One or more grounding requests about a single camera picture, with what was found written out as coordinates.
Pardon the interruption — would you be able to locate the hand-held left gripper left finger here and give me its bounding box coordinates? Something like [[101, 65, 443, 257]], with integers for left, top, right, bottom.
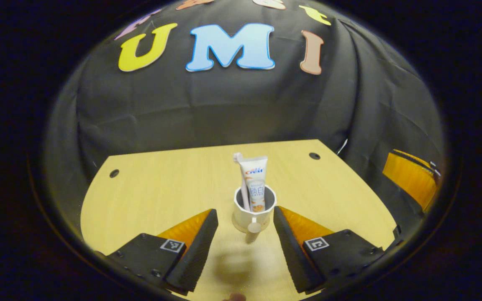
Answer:
[[106, 208, 219, 295]]

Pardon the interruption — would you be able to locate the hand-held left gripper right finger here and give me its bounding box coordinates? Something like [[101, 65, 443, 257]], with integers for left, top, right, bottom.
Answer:
[[273, 206, 386, 294]]

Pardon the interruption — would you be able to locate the white cup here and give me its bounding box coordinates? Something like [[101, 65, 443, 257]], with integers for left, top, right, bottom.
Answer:
[[231, 185, 277, 244]]

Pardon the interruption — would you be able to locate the white toothpaste tube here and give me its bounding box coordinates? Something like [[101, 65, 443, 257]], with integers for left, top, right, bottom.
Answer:
[[239, 156, 268, 213]]

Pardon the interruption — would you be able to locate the white toothbrush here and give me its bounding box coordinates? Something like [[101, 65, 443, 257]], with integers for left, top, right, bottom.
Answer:
[[233, 152, 251, 212]]

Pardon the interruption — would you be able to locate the light wooden desktop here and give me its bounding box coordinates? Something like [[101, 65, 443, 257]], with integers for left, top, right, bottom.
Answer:
[[80, 139, 397, 301]]

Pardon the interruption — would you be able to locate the black backdrop cloth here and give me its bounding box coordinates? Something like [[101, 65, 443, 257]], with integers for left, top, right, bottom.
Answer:
[[44, 0, 446, 218]]

